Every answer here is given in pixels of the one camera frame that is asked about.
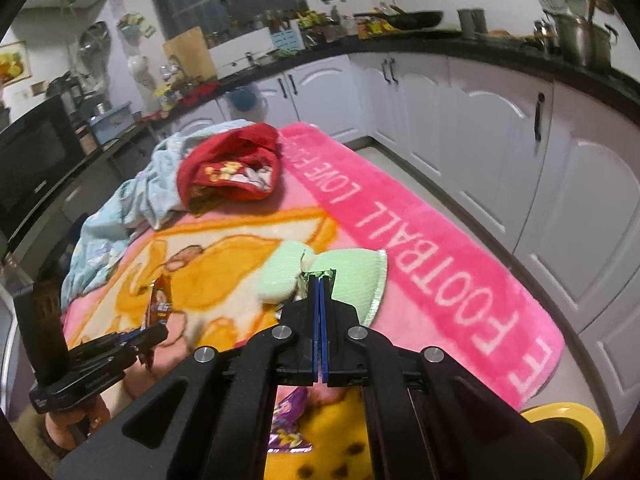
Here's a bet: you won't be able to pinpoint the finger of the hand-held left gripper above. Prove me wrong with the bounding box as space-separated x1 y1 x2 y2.
112 322 169 361
67 330 147 359

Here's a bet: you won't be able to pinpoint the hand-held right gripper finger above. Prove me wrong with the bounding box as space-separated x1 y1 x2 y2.
55 277 321 480
320 277 588 480

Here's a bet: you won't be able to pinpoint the brown snack packet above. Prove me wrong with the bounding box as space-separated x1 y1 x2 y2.
143 275 174 372

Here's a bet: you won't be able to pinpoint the green snack wrapper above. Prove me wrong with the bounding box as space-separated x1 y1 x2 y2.
298 268 337 293

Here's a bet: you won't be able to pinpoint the green plastic bag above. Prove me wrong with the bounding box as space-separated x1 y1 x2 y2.
255 240 313 303

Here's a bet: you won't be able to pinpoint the purple snack wrapper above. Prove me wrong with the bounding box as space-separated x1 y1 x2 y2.
270 387 315 453

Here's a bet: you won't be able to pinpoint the yellow round bin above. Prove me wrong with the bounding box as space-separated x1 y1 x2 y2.
520 402 607 480

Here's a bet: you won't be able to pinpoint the person's left hand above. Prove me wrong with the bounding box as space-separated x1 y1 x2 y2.
45 395 113 453

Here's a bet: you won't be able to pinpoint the light blue patterned cloth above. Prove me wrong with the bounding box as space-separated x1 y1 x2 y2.
62 119 251 306

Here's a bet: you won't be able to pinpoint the pink printed blanket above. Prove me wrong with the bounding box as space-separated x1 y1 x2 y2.
60 121 566 480

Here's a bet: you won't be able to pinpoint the black microwave oven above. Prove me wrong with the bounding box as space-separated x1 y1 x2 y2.
0 94 86 241

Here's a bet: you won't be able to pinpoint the red embroidered cloth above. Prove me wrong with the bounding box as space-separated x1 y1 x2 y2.
177 122 281 211

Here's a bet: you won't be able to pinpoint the blue plastic basin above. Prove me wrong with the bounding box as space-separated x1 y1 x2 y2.
225 85 266 113

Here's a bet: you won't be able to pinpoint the white lower cabinets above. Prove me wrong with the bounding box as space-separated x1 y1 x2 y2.
150 52 640 436

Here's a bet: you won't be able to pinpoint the blue utensil holder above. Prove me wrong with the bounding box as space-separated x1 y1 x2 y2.
270 29 306 56

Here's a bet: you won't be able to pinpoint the wooden cutting board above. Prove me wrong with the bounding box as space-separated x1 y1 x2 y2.
163 26 217 81

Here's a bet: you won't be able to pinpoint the black kitchen countertop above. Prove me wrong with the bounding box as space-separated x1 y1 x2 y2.
0 30 640 261

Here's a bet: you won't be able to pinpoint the row of seasoning bottles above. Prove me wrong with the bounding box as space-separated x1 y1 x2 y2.
295 7 396 40

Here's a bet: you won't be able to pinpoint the stack of steel bowls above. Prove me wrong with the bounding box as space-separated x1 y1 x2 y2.
77 21 111 56

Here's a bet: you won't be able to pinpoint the black wok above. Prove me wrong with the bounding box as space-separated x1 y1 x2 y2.
352 9 445 31

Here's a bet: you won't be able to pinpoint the steel cup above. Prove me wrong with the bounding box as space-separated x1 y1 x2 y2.
457 7 488 38

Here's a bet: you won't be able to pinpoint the steel stock pot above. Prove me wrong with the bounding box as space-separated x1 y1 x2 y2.
542 7 620 68

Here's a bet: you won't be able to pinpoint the framed wall picture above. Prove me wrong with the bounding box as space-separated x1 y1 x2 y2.
0 41 32 86

